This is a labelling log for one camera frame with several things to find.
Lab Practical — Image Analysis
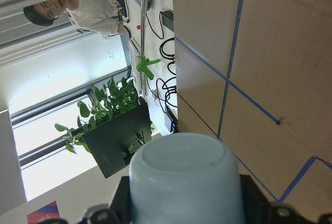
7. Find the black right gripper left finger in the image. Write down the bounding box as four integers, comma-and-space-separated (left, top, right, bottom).
109, 176, 131, 223

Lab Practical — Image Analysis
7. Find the silver reach grabber tool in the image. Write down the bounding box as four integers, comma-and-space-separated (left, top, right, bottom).
136, 0, 160, 80

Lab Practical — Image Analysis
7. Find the black power adapter brick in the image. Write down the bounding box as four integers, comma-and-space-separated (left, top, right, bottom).
160, 10, 174, 32

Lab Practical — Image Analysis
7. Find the white computer keyboard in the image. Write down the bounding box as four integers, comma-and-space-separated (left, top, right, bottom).
128, 38, 144, 95

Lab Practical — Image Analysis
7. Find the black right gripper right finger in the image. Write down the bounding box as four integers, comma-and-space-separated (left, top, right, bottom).
240, 174, 270, 224

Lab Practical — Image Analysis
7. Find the coiled black cable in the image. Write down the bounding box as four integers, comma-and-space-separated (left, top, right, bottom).
160, 37, 177, 60

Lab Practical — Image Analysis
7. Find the light blue ikea cup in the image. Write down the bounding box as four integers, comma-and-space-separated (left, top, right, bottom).
129, 133, 245, 223

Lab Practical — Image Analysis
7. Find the seated person white shirt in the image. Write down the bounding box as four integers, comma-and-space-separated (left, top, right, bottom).
23, 0, 124, 35

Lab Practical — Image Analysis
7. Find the green potted plant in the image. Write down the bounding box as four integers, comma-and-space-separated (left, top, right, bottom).
54, 71, 139, 153

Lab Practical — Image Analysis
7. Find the black computer monitor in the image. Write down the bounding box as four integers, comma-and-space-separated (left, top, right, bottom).
82, 102, 151, 178

